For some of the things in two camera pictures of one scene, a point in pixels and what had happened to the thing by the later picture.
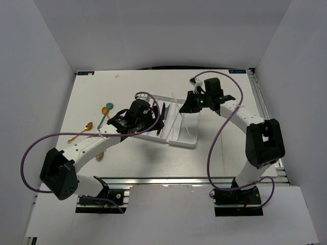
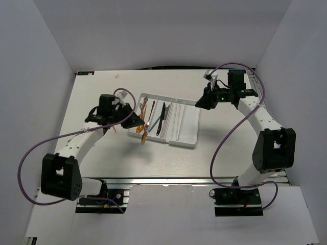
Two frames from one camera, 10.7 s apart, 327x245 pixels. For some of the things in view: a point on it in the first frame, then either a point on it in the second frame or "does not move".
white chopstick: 181,113 to 166,129
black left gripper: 152,121 to 135,121
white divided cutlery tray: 180,128 does not move
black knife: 162,116 does not move
